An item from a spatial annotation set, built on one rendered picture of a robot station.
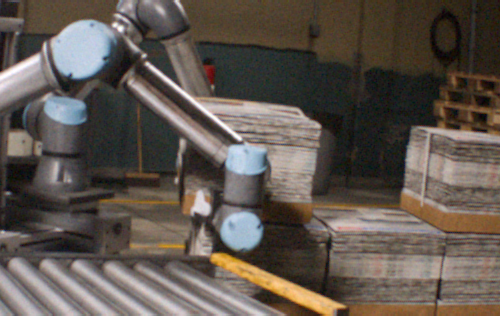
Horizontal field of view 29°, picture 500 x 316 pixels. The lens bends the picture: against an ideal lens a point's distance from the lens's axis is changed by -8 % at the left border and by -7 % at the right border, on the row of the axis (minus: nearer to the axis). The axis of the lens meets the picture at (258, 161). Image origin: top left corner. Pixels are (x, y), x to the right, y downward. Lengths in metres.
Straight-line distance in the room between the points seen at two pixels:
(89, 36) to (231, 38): 7.77
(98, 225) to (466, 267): 0.91
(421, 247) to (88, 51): 0.95
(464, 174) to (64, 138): 1.00
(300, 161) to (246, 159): 0.41
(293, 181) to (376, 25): 8.19
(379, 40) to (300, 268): 8.22
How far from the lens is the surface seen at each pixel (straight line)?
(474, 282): 2.47
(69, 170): 2.57
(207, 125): 2.03
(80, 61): 1.91
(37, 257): 1.84
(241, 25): 9.70
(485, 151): 2.42
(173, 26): 2.69
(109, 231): 2.50
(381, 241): 2.36
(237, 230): 1.89
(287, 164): 2.28
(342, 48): 10.30
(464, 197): 2.41
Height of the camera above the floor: 1.19
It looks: 6 degrees down
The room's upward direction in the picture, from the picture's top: 5 degrees clockwise
